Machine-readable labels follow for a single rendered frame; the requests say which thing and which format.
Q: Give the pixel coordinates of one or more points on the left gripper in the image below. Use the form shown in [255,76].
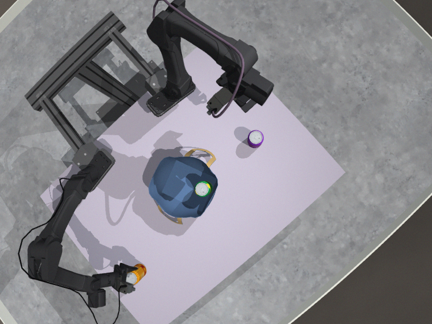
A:
[223,96]

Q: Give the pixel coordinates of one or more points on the green and yellow drink can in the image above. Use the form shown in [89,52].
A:
[203,188]

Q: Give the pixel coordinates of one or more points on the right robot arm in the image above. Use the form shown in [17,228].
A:
[44,253]

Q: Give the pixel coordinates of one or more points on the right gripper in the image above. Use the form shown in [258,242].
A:
[118,277]

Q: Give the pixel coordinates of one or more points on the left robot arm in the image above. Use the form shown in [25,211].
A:
[166,31]

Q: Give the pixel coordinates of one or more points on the orange drink can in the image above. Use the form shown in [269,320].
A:
[135,276]

